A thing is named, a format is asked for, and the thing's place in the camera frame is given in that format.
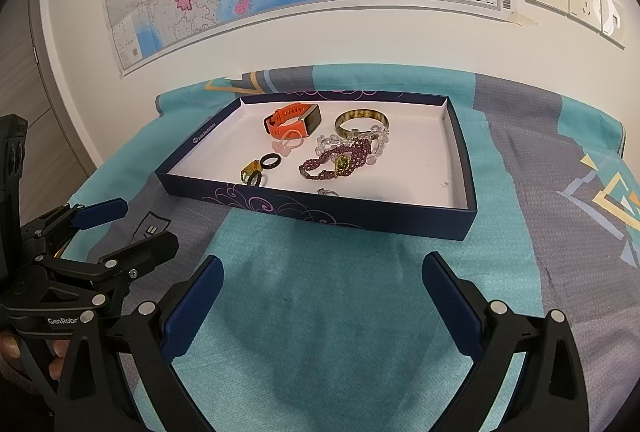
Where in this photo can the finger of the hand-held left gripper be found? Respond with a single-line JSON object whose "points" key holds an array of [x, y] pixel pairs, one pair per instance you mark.
{"points": [[100, 213], [145, 252]]}

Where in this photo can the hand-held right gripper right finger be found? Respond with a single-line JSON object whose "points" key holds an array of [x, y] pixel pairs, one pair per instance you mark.
{"points": [[450, 307]]}

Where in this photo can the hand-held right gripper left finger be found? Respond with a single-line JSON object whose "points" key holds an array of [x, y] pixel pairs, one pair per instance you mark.
{"points": [[192, 307]]}

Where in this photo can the dark blue shallow box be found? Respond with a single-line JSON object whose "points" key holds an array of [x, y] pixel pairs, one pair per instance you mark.
{"points": [[415, 152]]}

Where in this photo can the orange smart watch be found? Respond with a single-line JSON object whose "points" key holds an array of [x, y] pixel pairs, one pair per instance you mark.
{"points": [[282, 117]]}

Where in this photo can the amber bangle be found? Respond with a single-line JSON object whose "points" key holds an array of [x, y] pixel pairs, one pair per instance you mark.
{"points": [[360, 114]]}

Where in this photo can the person's left hand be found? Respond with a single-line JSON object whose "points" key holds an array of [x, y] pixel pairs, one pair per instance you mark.
{"points": [[58, 354]]}

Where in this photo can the grey wooden door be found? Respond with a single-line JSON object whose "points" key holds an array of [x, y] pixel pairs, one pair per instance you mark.
{"points": [[55, 122]]}

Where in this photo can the teal grey printed tablecloth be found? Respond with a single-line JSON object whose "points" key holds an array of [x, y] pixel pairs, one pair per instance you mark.
{"points": [[325, 292]]}

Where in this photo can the masking tape piece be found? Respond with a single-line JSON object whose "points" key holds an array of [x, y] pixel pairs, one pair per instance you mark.
{"points": [[522, 18]]}

